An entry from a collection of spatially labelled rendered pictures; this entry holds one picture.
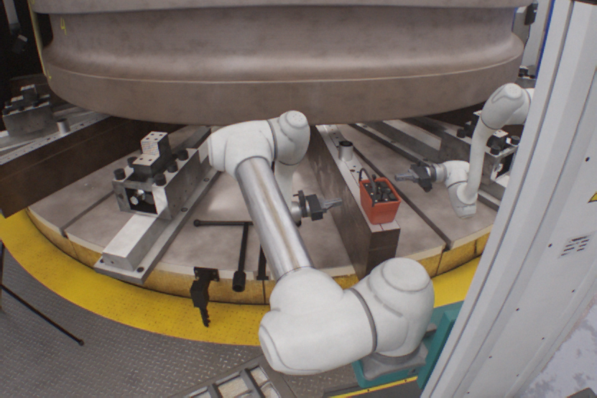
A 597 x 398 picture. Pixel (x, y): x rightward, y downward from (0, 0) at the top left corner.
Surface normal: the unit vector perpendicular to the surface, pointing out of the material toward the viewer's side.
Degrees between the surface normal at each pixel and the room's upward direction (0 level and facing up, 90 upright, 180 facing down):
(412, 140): 72
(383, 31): 90
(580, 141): 90
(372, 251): 90
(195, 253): 0
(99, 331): 0
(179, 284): 90
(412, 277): 6
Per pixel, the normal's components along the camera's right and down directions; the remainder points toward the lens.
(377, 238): 0.18, 0.51
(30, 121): 0.54, 0.44
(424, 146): -0.79, 0.00
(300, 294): -0.10, -0.71
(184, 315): 0.00, -0.85
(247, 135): 0.14, -0.63
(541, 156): -0.98, 0.11
